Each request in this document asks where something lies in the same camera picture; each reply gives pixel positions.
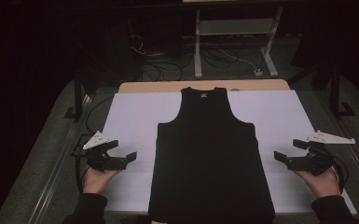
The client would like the grey metal desk frame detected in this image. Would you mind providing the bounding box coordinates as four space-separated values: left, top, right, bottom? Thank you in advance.
182 0 284 79

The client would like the left hand-held gripper cable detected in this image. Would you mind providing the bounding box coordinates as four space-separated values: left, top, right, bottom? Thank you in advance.
75 152 91 194

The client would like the black metal stand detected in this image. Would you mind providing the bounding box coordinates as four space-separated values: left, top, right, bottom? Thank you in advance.
63 71 101 123
292 60 357 120

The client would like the white plug with cable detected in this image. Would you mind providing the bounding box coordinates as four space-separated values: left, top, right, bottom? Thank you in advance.
218 48 264 77

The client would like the white table mat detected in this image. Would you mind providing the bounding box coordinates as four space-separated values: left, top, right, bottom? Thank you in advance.
101 90 357 216

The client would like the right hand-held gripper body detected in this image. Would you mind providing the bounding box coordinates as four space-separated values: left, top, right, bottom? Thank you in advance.
293 130 356 176

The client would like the hand-held gripper cable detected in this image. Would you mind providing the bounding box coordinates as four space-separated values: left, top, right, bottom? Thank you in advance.
75 152 91 194
323 148 350 194

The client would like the bundle of black floor cables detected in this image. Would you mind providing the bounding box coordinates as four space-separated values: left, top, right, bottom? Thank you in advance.
130 33 194 82

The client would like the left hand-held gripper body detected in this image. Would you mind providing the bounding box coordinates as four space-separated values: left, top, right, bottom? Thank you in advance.
83 130 119 173

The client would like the black tank top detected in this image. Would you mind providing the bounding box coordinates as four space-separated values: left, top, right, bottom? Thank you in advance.
148 87 276 224

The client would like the black floor cable loop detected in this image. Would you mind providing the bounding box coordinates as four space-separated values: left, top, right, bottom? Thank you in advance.
85 95 115 135

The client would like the person's left hand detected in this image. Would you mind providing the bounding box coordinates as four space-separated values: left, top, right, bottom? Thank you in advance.
82 167 122 195

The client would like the person's right hand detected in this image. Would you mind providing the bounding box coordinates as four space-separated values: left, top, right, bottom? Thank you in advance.
293 167 342 199

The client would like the right hand-held gripper cable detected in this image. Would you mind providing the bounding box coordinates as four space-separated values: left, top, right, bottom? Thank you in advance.
323 148 350 194

